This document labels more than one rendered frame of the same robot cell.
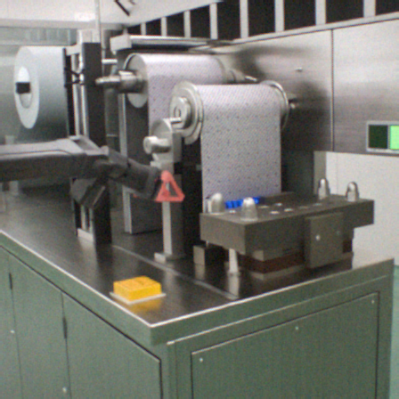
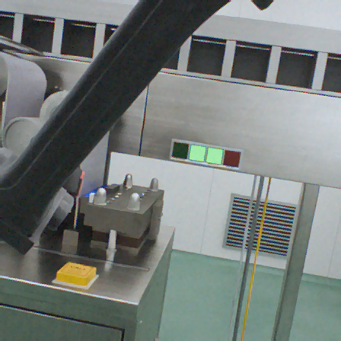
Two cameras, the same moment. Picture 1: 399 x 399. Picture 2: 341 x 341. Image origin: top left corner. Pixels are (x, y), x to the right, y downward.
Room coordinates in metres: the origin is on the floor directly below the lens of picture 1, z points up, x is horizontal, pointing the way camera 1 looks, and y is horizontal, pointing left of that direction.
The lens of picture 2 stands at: (0.37, 0.70, 1.30)
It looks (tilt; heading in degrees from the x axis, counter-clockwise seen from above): 8 degrees down; 310
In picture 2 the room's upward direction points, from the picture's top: 8 degrees clockwise
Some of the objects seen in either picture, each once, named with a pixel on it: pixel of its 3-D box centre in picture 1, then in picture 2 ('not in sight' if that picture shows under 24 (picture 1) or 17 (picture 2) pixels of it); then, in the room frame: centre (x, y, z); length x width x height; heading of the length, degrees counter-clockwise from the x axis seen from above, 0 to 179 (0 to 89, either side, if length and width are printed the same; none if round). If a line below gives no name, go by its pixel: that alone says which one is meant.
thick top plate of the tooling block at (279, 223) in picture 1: (290, 218); (129, 205); (1.29, -0.21, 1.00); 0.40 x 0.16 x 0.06; 124
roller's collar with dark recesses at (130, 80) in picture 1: (126, 81); not in sight; (1.54, 0.18, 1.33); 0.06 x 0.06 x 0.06; 34
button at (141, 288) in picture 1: (137, 289); (76, 274); (1.09, 0.13, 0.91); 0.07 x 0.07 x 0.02; 34
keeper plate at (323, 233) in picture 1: (324, 240); (157, 219); (1.22, -0.27, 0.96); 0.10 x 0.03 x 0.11; 124
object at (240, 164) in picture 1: (243, 167); (94, 166); (1.36, -0.11, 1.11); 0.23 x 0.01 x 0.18; 124
